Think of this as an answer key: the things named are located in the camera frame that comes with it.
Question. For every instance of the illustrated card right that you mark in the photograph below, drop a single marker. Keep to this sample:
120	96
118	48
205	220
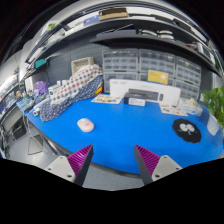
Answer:
168	109

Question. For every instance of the yellow label box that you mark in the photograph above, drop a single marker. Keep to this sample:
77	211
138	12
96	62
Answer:
158	77

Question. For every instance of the purple bag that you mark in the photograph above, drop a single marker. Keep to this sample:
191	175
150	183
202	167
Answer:
40	88

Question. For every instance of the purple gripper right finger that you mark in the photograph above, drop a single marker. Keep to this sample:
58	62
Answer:
147	162

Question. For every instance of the white keyboard box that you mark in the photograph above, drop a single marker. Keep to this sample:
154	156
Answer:
158	93

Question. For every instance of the pink computer mouse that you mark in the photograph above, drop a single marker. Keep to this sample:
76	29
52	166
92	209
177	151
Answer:
85	125

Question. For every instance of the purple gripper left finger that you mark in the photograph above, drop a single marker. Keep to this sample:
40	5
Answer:
80	162

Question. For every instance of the illustrated card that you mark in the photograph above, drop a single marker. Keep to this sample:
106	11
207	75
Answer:
107	99
168	109

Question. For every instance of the blue table mat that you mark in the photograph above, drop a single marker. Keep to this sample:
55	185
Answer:
119	127

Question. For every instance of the illustrated card left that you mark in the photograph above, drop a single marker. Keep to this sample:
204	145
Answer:
107	99

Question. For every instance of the grey drawer cabinet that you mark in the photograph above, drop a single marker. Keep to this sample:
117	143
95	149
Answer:
134	64

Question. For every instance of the white plastic bag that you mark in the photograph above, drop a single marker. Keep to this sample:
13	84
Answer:
190	106

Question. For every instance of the small black white box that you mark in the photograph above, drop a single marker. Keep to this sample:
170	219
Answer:
134	99

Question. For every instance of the black round mouse pad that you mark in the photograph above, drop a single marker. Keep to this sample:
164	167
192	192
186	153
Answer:
187	130

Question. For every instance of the patterned fabric cloth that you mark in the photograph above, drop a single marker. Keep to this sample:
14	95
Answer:
82	85

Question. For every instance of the white framed basket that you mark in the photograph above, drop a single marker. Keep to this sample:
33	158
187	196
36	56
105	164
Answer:
79	63

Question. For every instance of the cardboard box on shelf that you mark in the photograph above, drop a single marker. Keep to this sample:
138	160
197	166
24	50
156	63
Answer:
113	13

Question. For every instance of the green plant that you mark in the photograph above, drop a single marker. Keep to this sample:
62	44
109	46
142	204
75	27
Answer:
214	101

